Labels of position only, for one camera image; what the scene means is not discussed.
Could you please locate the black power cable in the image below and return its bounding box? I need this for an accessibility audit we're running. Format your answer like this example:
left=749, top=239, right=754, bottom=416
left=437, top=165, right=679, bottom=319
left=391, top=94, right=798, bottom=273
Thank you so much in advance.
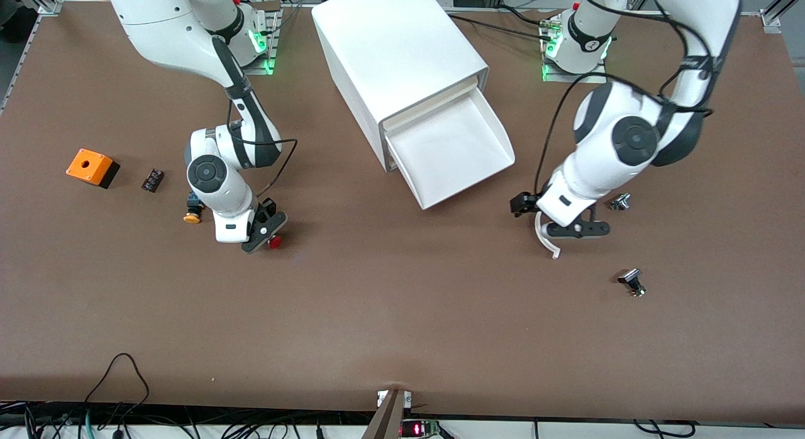
left=448, top=13, right=555, bottom=37
left=499, top=4, right=555, bottom=26

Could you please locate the aluminium camera mast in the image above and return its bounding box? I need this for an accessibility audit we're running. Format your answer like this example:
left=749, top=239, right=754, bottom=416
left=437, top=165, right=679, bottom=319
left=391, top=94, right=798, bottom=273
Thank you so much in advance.
left=360, top=389, right=407, bottom=439

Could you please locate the white box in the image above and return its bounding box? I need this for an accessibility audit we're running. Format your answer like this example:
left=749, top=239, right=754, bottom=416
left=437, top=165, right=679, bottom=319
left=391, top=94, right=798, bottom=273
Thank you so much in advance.
left=384, top=87, right=517, bottom=212

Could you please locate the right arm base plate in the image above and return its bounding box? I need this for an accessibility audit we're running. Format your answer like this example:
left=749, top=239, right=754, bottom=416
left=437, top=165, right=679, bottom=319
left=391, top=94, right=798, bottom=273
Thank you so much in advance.
left=239, top=4, right=281, bottom=76

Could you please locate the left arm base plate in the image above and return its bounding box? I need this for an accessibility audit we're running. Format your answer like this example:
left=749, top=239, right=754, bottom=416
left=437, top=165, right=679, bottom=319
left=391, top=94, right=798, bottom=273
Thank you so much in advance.
left=541, top=11, right=609, bottom=84

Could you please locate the device with red display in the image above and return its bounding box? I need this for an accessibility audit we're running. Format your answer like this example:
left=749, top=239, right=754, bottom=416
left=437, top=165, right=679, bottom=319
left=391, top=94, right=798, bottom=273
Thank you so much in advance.
left=401, top=419, right=441, bottom=439

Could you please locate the tangled black cable bundle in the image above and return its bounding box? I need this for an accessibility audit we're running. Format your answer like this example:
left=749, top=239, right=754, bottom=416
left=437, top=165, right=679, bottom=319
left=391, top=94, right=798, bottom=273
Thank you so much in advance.
left=0, top=400, right=378, bottom=439

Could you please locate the black sagging cable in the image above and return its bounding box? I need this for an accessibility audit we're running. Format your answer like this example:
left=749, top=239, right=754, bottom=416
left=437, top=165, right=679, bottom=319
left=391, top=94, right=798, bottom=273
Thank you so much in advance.
left=631, top=418, right=700, bottom=439

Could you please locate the orange button enclosure box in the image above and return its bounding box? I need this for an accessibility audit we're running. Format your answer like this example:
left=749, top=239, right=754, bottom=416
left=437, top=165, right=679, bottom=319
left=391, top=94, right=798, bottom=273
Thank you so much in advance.
left=65, top=148, right=121, bottom=190

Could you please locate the white curved plastic arc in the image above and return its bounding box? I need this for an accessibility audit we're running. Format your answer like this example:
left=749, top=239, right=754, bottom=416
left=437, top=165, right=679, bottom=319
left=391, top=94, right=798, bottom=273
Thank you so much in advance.
left=534, top=211, right=562, bottom=260

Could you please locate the thin black looped cable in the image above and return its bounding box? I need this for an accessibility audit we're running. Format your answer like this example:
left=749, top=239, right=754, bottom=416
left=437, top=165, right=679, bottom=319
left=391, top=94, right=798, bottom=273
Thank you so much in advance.
left=83, top=352, right=151, bottom=421

